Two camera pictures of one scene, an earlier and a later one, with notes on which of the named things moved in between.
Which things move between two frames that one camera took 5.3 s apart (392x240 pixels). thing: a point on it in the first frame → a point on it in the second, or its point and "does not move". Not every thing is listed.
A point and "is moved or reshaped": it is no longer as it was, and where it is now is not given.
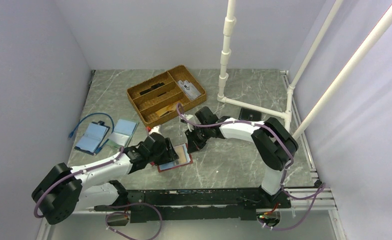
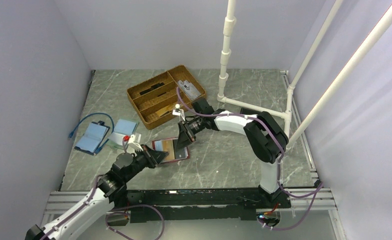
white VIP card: [189, 89] does not move
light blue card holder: [123, 133] does not move
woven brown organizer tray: [165, 94] does not move
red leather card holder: [184, 158] is moved or reshaped
